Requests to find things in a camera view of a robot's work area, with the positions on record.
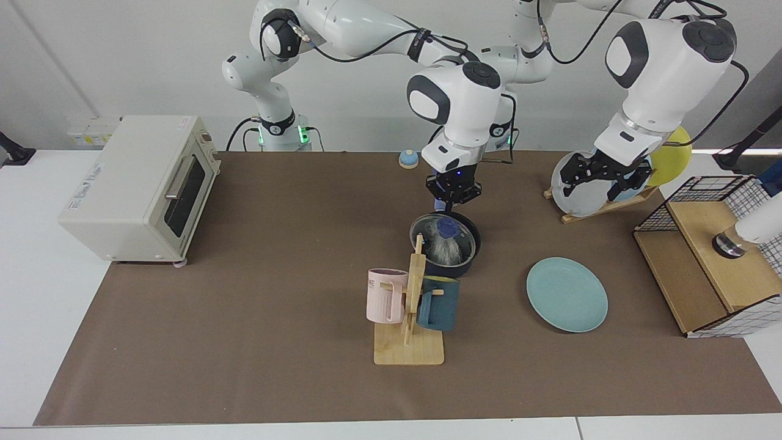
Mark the glass lid with blue knob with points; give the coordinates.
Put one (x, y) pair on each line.
(449, 227)

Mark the white plate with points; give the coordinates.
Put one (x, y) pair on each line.
(580, 201)

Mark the wooden plate rack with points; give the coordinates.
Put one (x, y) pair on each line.
(611, 208)

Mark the yellow plate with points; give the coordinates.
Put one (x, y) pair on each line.
(672, 156)

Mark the pale green plate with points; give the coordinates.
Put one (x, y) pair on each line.
(568, 296)

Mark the small blue round thing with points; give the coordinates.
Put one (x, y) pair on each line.
(408, 160)

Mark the dark teal cup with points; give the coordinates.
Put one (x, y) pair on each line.
(437, 308)

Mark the pink cup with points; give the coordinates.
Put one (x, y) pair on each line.
(385, 299)

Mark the blue object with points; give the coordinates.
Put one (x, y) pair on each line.
(771, 182)

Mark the wooden cup stand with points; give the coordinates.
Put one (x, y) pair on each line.
(409, 351)

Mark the brown table cloth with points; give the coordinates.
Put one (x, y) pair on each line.
(244, 336)

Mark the pale toaster oven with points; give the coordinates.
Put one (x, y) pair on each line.
(122, 195)

